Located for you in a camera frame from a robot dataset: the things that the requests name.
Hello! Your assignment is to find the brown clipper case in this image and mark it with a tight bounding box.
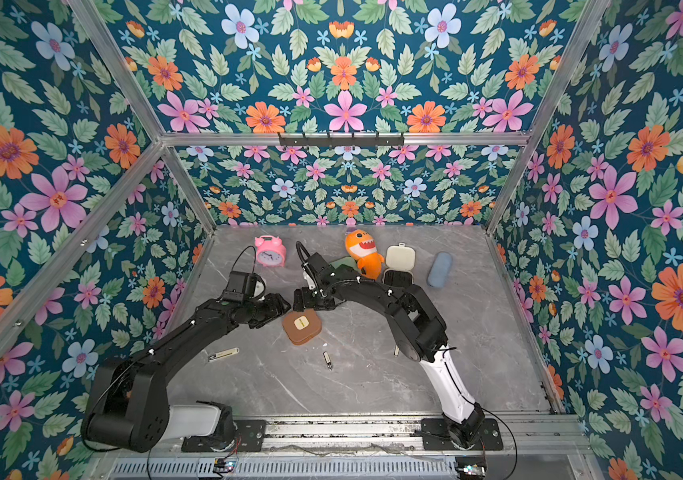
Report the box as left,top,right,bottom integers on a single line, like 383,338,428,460
282,309,323,346

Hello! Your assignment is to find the gold nail file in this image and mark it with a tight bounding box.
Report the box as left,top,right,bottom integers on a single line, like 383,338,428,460
208,347,241,362

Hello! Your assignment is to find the cream clipper case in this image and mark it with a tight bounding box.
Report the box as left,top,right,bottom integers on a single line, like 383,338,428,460
383,243,417,288

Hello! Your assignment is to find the green clipper case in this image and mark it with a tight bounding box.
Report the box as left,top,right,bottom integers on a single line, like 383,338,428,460
331,256,357,270

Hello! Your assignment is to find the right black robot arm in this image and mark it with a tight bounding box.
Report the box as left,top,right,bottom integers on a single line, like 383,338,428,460
296,242,485,449

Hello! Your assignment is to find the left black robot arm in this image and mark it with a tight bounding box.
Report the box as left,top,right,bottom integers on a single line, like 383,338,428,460
81,293,291,453

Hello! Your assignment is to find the pink alarm clock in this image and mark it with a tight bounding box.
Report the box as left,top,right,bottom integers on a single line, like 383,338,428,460
255,235,287,268

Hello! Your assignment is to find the orange shark plush toy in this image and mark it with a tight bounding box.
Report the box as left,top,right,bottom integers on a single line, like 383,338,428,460
345,229,385,280

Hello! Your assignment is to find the blue closed case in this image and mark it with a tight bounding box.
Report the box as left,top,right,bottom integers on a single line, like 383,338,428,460
427,252,453,289

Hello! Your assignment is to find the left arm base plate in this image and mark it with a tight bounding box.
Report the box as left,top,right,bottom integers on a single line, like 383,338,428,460
182,418,268,453

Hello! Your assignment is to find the black wall hook rail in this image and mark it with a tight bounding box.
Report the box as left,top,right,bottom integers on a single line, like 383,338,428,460
278,132,405,148

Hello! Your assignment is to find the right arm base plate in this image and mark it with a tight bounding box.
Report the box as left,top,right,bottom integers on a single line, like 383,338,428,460
415,417,505,451

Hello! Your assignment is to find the white vented cable duct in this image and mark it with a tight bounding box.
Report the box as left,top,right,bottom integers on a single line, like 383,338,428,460
109,457,457,479

